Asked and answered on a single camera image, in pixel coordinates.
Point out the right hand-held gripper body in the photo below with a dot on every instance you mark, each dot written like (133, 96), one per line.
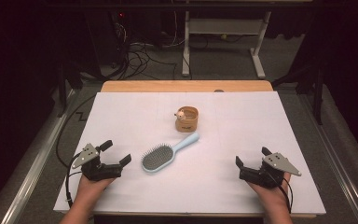
(272, 174)

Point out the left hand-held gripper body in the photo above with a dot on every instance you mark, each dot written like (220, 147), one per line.
(90, 169)

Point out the light blue hairbrush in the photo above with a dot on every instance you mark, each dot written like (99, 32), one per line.
(158, 157)

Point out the tan cup with animal figure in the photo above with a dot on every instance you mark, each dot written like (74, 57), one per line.
(188, 126)

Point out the person's left hand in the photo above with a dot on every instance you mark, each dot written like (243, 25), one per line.
(90, 189)

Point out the person's right hand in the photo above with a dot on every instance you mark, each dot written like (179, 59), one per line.
(273, 196)

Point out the white table cover sheet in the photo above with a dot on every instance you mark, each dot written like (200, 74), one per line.
(199, 186)

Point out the black metal stand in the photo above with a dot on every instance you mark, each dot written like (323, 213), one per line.
(61, 93)
(318, 93)

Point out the black computer tower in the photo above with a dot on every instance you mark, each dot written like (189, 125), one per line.
(105, 37)

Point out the small yellow-green ball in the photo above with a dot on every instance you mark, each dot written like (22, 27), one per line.
(224, 36)

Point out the metal floor rail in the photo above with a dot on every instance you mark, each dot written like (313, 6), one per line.
(338, 168)
(35, 168)

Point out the white metal desk frame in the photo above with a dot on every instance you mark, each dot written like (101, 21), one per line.
(223, 26)

